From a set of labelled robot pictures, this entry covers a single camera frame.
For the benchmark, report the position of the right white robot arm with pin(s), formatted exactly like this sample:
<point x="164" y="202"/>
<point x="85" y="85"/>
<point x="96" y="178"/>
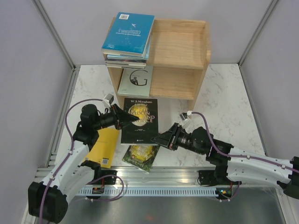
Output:
<point x="233" y="164"/>

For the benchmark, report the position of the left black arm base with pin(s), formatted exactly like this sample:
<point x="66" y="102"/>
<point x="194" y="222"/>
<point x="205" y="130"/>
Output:
<point x="110" y="180"/>

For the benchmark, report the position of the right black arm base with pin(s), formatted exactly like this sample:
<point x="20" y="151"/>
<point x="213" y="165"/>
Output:
<point x="206" y="178"/>

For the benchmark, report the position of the wooden two-tier shelf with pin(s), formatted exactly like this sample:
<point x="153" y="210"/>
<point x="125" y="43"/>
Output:
<point x="180" y="52"/>

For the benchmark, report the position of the aluminium front rail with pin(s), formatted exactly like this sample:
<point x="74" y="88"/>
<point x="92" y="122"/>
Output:
<point x="188" y="176"/>

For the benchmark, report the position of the green forest cover book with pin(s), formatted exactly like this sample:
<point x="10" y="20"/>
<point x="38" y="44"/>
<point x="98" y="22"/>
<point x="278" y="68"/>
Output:
<point x="141" y="157"/>

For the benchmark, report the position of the black Moon and Sixpence book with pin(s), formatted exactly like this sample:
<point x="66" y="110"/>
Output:
<point x="140" y="132"/>

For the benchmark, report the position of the blue Jules Verne book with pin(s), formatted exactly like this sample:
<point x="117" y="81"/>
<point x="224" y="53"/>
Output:
<point x="129" y="35"/>

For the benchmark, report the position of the dark purple planets book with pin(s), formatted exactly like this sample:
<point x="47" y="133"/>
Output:
<point x="126" y="62"/>

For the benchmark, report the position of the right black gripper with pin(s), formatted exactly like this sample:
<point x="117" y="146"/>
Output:
<point x="169" y="139"/>

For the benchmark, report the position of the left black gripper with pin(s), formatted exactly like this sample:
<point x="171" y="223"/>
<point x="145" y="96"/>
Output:
<point x="119" y="116"/>

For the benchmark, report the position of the white Great Gatsby book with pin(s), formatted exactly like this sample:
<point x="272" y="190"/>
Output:
<point x="136" y="82"/>

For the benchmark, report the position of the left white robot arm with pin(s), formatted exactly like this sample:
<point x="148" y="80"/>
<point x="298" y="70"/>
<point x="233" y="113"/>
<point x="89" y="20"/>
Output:
<point x="49" y="199"/>

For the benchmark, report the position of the yellow paperback book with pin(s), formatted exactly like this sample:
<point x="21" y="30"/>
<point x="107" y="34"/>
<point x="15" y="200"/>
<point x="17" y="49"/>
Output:
<point x="104" y="148"/>

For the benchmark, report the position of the slotted grey cable duct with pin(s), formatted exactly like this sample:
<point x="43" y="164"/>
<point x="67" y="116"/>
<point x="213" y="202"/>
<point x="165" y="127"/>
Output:
<point x="152" y="191"/>

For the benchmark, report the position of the navy blue hardcover book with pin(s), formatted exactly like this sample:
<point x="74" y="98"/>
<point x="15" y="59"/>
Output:
<point x="124" y="66"/>

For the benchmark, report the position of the light blue thin book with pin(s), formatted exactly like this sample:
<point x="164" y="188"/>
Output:
<point x="128" y="56"/>

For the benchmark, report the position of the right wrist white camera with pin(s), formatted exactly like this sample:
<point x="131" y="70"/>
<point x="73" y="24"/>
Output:
<point x="185" y="116"/>

